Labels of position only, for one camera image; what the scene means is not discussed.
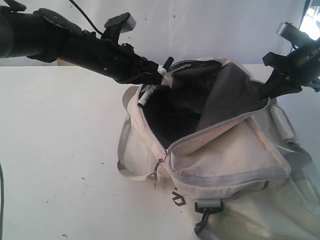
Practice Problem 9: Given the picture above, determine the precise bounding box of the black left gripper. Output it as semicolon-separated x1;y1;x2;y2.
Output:
63;32;164;86

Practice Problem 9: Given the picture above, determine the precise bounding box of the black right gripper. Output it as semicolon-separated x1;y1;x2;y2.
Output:
258;41;320;98

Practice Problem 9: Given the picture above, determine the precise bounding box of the black and white marker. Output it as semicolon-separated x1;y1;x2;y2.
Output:
137;56;174;108

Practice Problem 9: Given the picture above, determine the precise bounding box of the white fabric backpack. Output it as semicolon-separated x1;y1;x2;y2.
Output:
117;57;320;240

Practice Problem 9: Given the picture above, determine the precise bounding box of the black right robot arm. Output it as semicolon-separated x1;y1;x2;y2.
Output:
258;39;320;99

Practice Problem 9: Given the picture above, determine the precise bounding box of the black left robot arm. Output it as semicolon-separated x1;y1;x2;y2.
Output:
0;6;163;85

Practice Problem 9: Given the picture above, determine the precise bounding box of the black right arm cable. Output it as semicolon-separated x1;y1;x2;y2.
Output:
306;77;320;92

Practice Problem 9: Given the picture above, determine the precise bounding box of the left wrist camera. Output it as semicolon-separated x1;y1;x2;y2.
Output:
101;12;136;43

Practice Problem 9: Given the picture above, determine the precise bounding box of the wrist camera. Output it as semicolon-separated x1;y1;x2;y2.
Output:
101;12;136;43
276;22;314;48

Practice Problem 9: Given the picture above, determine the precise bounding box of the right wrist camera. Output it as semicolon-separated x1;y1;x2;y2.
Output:
276;22;314;48

